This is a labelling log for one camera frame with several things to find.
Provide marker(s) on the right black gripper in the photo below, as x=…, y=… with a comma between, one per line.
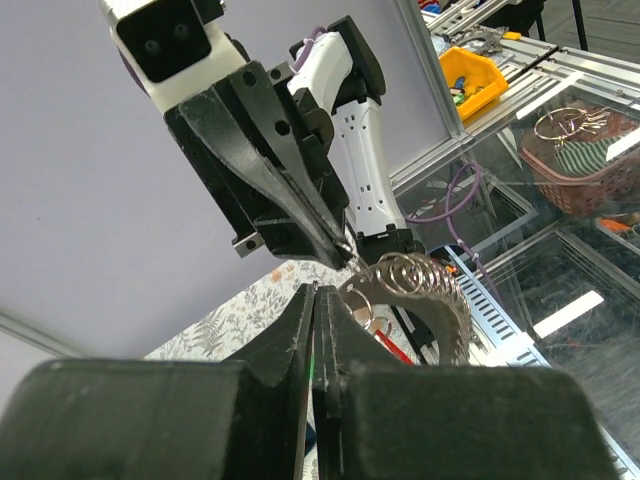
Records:
x=262, y=154

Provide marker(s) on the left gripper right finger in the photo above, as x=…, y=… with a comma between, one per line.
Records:
x=379, y=418

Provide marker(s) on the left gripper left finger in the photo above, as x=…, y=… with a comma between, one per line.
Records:
x=240, y=418

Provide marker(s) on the metal keyring with yellow handle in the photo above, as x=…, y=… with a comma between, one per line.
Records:
x=421, y=286

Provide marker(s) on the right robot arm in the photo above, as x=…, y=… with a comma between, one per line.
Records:
x=338, y=68

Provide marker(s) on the yellow plastic parts bin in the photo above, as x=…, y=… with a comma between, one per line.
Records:
x=474, y=81

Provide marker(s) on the brown wicker basket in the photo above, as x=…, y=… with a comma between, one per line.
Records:
x=583, y=158

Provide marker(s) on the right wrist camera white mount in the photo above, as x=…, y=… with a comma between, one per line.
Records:
x=173, y=49

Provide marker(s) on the slotted grey cable duct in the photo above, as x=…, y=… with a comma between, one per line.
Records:
x=500, y=342

